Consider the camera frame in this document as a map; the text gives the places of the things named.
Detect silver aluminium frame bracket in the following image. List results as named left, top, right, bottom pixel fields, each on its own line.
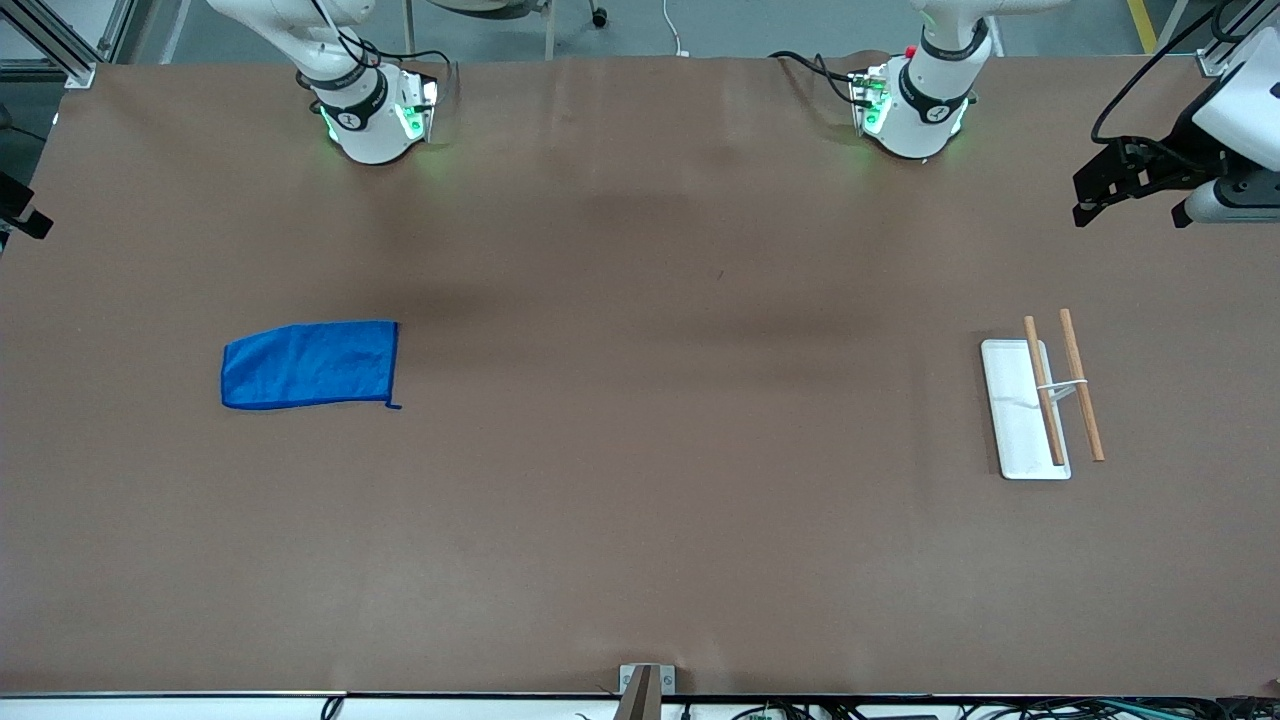
left=0, top=0, right=137, bottom=89

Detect aluminium frame post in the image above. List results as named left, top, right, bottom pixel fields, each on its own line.
left=1195, top=0, right=1280, bottom=79

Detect brown camera pole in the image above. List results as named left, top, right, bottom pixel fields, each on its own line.
left=612, top=666, right=663, bottom=720

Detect brown table cover sheet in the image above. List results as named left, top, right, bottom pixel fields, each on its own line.
left=0, top=50, right=1280, bottom=698

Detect white towel rack wooden rods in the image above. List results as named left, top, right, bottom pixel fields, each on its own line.
left=980, top=308, right=1107, bottom=481

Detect blue microfibre towel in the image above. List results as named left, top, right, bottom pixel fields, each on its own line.
left=221, top=320, right=403, bottom=411

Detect black left arm base cable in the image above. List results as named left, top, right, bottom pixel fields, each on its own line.
left=768, top=50, right=863, bottom=105

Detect grey metal bracket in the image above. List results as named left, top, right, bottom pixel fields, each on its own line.
left=618, top=663, right=677, bottom=697

